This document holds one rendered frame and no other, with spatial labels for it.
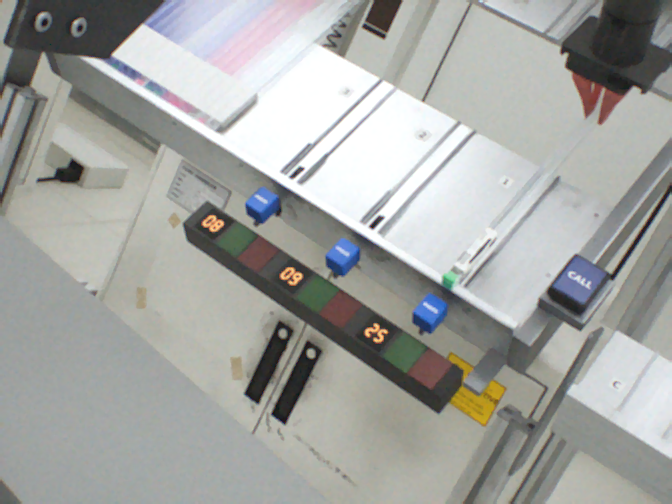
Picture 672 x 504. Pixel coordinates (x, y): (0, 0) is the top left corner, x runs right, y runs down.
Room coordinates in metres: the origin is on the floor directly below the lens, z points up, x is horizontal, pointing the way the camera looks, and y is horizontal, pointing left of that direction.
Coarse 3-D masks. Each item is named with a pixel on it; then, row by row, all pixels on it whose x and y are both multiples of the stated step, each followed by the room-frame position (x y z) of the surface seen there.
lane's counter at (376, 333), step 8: (376, 320) 0.94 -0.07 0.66; (368, 328) 0.94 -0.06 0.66; (376, 328) 0.94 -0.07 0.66; (384, 328) 0.94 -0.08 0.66; (392, 328) 0.94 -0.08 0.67; (360, 336) 0.93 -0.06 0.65; (368, 336) 0.93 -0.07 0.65; (376, 336) 0.93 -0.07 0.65; (384, 336) 0.93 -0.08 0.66; (392, 336) 0.93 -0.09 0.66; (368, 344) 0.92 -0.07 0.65; (376, 344) 0.92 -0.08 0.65; (384, 344) 0.92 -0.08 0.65
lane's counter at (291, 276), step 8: (288, 264) 0.99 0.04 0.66; (296, 264) 0.99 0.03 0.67; (280, 272) 0.98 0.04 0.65; (288, 272) 0.98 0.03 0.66; (296, 272) 0.98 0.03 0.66; (304, 272) 0.98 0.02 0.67; (272, 280) 0.97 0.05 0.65; (280, 280) 0.97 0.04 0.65; (288, 280) 0.97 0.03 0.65; (296, 280) 0.97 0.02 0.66; (304, 280) 0.97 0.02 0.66; (288, 288) 0.96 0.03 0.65; (296, 288) 0.96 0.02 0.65
